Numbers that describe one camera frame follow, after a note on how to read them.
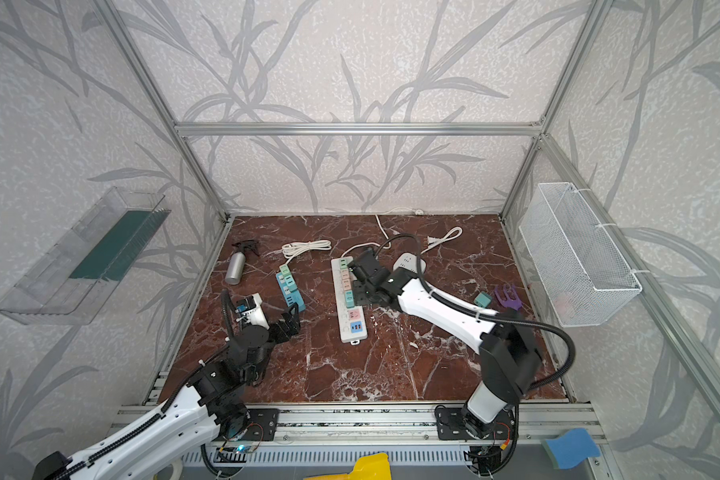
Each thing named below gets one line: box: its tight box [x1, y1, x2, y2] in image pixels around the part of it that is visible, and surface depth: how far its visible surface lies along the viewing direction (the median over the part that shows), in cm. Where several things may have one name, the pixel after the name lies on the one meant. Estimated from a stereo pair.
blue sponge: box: [541, 428, 601, 470], surface depth 71 cm
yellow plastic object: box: [303, 452, 392, 480], surface depth 69 cm
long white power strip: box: [331, 256, 368, 346], surface depth 93 cm
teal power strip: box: [275, 272, 307, 313], surface depth 96 cm
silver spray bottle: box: [225, 240, 260, 285], surface depth 105 cm
